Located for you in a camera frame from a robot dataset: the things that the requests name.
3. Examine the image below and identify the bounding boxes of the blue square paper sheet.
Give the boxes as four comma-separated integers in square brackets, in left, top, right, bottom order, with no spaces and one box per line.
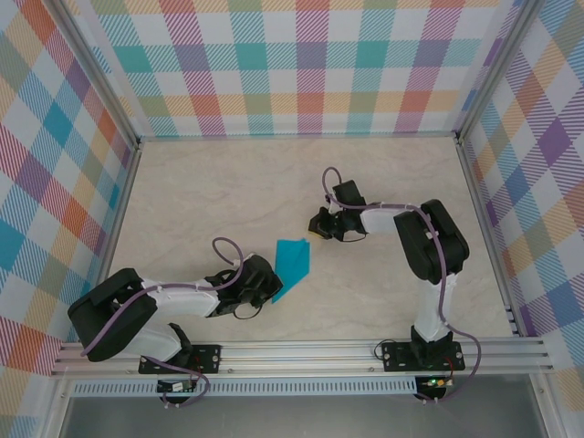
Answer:
[271,236,314,306]

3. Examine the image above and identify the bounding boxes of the grey metal panel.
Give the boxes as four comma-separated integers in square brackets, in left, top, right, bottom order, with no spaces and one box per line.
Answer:
[58,394,548,438]

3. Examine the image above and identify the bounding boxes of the aluminium mounting rail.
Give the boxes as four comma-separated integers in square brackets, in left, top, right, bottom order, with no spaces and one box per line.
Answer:
[49,337,556,378]

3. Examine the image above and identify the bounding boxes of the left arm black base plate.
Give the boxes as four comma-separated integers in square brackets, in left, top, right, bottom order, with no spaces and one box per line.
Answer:
[138,344,223,376]

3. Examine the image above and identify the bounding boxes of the aluminium frame cross bar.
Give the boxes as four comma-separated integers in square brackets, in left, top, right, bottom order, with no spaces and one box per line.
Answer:
[136,130,460,141]

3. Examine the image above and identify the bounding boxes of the slotted grey cable duct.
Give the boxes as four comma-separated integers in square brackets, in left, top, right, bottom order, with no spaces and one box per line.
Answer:
[71,376,419,397]

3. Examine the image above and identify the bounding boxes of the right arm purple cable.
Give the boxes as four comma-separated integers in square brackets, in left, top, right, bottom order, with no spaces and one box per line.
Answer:
[321,166,483,405]

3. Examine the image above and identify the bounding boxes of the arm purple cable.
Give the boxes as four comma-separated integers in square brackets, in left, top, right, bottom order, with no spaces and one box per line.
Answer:
[79,235,246,409]
[321,166,483,405]

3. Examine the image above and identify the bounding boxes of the aluminium side rail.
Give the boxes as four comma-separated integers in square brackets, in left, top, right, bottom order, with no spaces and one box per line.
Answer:
[80,141,143,343]
[455,139,526,339]

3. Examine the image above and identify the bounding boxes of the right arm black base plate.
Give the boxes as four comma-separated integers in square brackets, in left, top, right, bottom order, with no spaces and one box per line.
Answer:
[381,341,466,373]

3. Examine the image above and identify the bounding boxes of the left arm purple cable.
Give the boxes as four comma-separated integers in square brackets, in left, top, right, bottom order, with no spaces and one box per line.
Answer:
[79,235,246,409]

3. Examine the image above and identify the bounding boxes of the aluminium frame post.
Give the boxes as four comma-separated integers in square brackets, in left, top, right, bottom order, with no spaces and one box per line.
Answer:
[454,0,539,145]
[53,0,142,150]

